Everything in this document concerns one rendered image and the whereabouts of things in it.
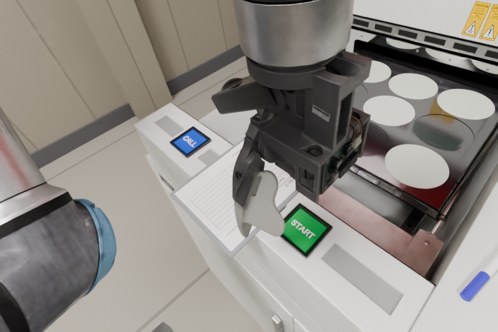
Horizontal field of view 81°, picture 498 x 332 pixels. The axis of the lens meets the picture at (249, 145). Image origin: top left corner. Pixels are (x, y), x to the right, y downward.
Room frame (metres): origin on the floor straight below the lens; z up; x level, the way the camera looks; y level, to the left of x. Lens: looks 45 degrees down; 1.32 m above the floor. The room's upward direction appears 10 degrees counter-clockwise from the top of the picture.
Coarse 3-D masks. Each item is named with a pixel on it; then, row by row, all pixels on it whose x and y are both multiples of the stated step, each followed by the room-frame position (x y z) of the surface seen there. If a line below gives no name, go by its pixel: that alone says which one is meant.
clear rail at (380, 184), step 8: (352, 168) 0.31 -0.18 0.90; (360, 168) 0.31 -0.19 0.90; (360, 176) 0.29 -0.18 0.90; (368, 176) 0.29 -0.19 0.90; (376, 184) 0.27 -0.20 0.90; (384, 184) 0.27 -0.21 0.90; (392, 192) 0.25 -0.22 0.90; (400, 192) 0.25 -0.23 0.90; (408, 200) 0.23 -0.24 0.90; (416, 200) 0.23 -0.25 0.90; (416, 208) 0.22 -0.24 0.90; (424, 208) 0.21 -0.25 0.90; (432, 208) 0.21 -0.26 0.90; (432, 216) 0.20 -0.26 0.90; (440, 216) 0.19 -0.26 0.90
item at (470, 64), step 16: (352, 32) 0.74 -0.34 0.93; (368, 32) 0.71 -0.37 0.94; (352, 48) 0.74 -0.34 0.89; (400, 48) 0.63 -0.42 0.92; (416, 48) 0.60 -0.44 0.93; (432, 48) 0.58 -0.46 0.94; (400, 64) 0.64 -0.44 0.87; (464, 64) 0.52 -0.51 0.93; (480, 64) 0.50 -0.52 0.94; (496, 64) 0.48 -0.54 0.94
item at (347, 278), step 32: (160, 128) 0.45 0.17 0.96; (160, 160) 0.42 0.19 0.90; (192, 160) 0.35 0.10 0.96; (256, 256) 0.20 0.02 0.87; (288, 256) 0.15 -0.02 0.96; (320, 256) 0.14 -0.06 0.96; (352, 256) 0.14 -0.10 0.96; (384, 256) 0.13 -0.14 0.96; (288, 288) 0.14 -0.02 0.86; (320, 288) 0.11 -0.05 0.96; (352, 288) 0.10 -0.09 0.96; (384, 288) 0.10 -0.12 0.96; (416, 288) 0.09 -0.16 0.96; (320, 320) 0.10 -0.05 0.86; (352, 320) 0.07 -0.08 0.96; (384, 320) 0.07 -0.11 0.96
